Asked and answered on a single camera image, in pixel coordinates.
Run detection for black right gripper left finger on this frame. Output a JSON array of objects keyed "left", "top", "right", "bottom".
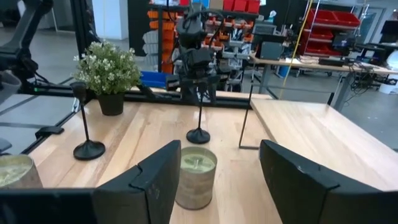
[{"left": 92, "top": 139, "right": 182, "bottom": 224}]

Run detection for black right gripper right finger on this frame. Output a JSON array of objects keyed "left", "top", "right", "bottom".
[{"left": 259, "top": 139, "right": 398, "bottom": 224}]

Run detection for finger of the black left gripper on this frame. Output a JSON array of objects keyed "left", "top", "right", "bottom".
[
  {"left": 180, "top": 81, "right": 200, "bottom": 105},
  {"left": 206, "top": 79, "right": 219, "bottom": 105}
]

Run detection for black candle stick holder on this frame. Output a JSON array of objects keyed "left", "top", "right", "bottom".
[
  {"left": 70, "top": 82, "right": 106, "bottom": 161},
  {"left": 185, "top": 82, "right": 211, "bottom": 145}
]

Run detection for green candle in metal tin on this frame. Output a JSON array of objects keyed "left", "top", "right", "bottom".
[
  {"left": 174, "top": 146, "right": 218, "bottom": 211},
  {"left": 0, "top": 154, "right": 44, "bottom": 189}
]

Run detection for blue plastic bin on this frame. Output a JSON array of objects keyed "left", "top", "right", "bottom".
[{"left": 139, "top": 70, "right": 169, "bottom": 89}]

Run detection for orange bin rack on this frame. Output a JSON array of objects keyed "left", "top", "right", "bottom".
[{"left": 147, "top": 9, "right": 177, "bottom": 75}]

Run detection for wooden riser shelf black legs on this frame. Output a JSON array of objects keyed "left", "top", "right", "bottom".
[{"left": 238, "top": 98, "right": 398, "bottom": 192}]

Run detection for small parts drawer shelf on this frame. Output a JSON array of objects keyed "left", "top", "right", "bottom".
[{"left": 203, "top": 16, "right": 255, "bottom": 60}]

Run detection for grey equipment box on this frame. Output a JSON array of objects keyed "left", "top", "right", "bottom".
[{"left": 259, "top": 41, "right": 284, "bottom": 61}]

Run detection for white flower plant black pot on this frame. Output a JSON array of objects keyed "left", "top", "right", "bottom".
[{"left": 72, "top": 40, "right": 141, "bottom": 117}]

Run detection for row of red bins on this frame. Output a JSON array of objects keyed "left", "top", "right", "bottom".
[{"left": 223, "top": 0, "right": 261, "bottom": 14}]

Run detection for wooden workbench grey legs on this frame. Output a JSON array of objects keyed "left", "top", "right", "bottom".
[{"left": 249, "top": 52, "right": 398, "bottom": 112}]

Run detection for black table clamp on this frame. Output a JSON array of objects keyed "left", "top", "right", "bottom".
[{"left": 34, "top": 125, "right": 65, "bottom": 139}]

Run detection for red bin shelf rack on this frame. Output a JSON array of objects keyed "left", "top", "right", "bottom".
[{"left": 298, "top": 8, "right": 362, "bottom": 57}]

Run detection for black frame rail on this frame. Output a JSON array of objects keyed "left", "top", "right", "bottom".
[{"left": 18, "top": 82, "right": 251, "bottom": 110}]

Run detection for yellow cable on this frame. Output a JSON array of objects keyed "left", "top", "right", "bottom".
[{"left": 278, "top": 0, "right": 314, "bottom": 100}]

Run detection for black frame post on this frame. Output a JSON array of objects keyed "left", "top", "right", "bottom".
[{"left": 69, "top": 0, "right": 101, "bottom": 58}]

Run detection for tangled black cables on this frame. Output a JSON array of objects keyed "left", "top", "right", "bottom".
[{"left": 348, "top": 72, "right": 379, "bottom": 96}]

